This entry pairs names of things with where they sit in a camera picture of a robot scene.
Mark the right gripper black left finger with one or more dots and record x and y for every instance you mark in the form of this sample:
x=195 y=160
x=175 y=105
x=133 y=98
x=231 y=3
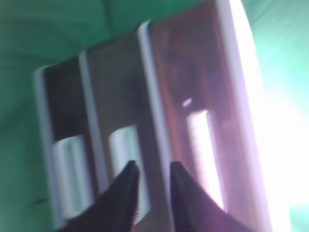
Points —
x=115 y=209

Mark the white plastic drawer cabinet frame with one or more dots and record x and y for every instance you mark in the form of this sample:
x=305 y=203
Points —
x=246 y=90

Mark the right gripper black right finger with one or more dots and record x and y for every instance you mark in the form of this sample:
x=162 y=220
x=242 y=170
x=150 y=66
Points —
x=193 y=209

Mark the dark translucent drawer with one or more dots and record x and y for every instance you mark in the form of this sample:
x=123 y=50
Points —
x=114 y=76
x=200 y=126
x=67 y=145

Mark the green cloth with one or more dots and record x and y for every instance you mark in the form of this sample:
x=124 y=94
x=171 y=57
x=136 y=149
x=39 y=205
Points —
x=34 y=33

